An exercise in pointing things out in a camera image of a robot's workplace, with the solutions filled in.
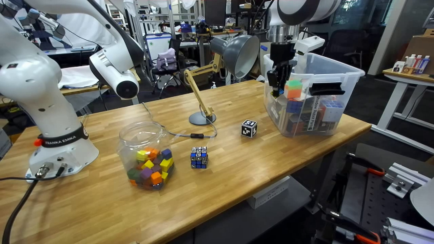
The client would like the small blue bottle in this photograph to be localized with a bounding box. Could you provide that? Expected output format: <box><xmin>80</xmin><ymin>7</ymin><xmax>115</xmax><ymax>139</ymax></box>
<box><xmin>418</xmin><ymin>54</ymin><xmax>431</xmax><ymax>76</ymax></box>

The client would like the long aluminium extrusion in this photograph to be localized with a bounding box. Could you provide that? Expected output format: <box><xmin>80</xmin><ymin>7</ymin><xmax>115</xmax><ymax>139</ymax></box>
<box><xmin>381</xmin><ymin>216</ymin><xmax>434</xmax><ymax>244</ymax></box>

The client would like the purple wooden block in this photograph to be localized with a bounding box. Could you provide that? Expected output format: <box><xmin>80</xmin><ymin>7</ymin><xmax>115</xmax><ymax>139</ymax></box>
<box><xmin>138</xmin><ymin>168</ymin><xmax>155</xmax><ymax>183</ymax></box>

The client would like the black white puzzle cube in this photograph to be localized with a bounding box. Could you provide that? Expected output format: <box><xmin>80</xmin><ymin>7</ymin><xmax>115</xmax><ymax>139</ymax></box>
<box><xmin>240</xmin><ymin>118</ymin><xmax>259</xmax><ymax>139</ymax></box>

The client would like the white foam sheet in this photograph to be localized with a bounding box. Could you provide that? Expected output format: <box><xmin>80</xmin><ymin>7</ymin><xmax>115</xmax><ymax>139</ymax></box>
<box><xmin>58</xmin><ymin>64</ymin><xmax>110</xmax><ymax>91</ymax></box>

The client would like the white storage container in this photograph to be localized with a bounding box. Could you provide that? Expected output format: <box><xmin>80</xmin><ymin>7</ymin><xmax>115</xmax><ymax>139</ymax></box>
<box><xmin>144</xmin><ymin>31</ymin><xmax>174</xmax><ymax>60</ymax></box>

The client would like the black orange bar clamp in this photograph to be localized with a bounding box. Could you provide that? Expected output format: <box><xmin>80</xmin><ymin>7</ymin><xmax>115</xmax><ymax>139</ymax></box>
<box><xmin>344</xmin><ymin>152</ymin><xmax>386</xmax><ymax>179</ymax></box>
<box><xmin>316</xmin><ymin>205</ymin><xmax>384</xmax><ymax>244</ymax></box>

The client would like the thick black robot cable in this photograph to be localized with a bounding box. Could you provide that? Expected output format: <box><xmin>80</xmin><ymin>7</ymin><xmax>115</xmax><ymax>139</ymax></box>
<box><xmin>0</xmin><ymin>166</ymin><xmax>66</xmax><ymax>244</ymax></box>

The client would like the lilac bag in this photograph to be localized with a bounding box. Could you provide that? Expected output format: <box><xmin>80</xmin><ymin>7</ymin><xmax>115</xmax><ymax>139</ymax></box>
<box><xmin>153</xmin><ymin>46</ymin><xmax>179</xmax><ymax>73</ymax></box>

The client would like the small white label card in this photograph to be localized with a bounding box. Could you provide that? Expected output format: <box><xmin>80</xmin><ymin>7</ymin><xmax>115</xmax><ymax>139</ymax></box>
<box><xmin>392</xmin><ymin>60</ymin><xmax>407</xmax><ymax>75</ymax></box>

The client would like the short aluminium extrusion bracket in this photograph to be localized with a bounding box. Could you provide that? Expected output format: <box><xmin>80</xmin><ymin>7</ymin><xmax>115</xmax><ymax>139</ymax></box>
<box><xmin>384</xmin><ymin>162</ymin><xmax>431</xmax><ymax>201</ymax></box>

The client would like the clear glass jar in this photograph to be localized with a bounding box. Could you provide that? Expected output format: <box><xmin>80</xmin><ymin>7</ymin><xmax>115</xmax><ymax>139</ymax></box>
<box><xmin>118</xmin><ymin>121</ymin><xmax>175</xmax><ymax>191</ymax></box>

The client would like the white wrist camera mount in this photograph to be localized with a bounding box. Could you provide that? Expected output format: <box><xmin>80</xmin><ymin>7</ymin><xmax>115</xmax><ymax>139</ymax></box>
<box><xmin>292</xmin><ymin>34</ymin><xmax>327</xmax><ymax>59</ymax></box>

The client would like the clear plastic storage bin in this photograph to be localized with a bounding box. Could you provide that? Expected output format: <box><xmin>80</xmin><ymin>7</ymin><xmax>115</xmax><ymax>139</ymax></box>
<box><xmin>260</xmin><ymin>52</ymin><xmax>368</xmax><ymax>139</ymax></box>

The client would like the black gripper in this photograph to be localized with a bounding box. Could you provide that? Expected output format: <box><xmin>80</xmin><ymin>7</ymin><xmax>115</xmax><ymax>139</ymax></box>
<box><xmin>266</xmin><ymin>42</ymin><xmax>297</xmax><ymax>98</ymax></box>

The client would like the blue silver puzzle cube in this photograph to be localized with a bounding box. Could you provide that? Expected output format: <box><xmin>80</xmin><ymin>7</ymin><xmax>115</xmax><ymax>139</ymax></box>
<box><xmin>188</xmin><ymin>145</ymin><xmax>209</xmax><ymax>170</ymax></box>

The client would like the green wooden block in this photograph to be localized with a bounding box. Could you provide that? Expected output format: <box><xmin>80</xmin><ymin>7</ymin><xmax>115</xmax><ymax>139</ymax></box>
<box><xmin>126</xmin><ymin>167</ymin><xmax>141</xmax><ymax>182</ymax></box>

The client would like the green topped Rubik's cube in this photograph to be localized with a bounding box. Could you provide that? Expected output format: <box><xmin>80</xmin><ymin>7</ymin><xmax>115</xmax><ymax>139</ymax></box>
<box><xmin>285</xmin><ymin>79</ymin><xmax>305</xmax><ymax>102</ymax></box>

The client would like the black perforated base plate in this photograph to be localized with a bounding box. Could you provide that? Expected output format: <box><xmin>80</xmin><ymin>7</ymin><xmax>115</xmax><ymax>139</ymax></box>
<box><xmin>338</xmin><ymin>171</ymin><xmax>422</xmax><ymax>236</ymax></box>

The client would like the small red white bottle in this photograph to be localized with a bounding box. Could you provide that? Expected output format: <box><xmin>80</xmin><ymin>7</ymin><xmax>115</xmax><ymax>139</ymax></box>
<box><xmin>412</xmin><ymin>53</ymin><xmax>423</xmax><ymax>75</ymax></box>

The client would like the black office chair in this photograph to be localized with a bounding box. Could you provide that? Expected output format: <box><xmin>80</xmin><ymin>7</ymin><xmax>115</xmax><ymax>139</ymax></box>
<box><xmin>323</xmin><ymin>25</ymin><xmax>385</xmax><ymax>69</ymax></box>

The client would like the brown cardboard box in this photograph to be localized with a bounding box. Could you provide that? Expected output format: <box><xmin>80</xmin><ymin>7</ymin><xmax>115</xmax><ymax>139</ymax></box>
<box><xmin>404</xmin><ymin>29</ymin><xmax>434</xmax><ymax>76</ymax></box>

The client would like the thin lamp power cable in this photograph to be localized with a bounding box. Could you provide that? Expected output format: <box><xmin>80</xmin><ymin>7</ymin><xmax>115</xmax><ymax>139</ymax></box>
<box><xmin>138</xmin><ymin>99</ymin><xmax>220</xmax><ymax>141</ymax></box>

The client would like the white box under table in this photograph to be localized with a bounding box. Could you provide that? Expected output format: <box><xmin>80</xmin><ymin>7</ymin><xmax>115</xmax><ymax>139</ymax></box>
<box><xmin>245</xmin><ymin>175</ymin><xmax>296</xmax><ymax>210</ymax></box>

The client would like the white side table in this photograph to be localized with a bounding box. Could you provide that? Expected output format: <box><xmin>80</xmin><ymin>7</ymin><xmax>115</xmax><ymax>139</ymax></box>
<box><xmin>370</xmin><ymin>67</ymin><xmax>434</xmax><ymax>155</ymax></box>

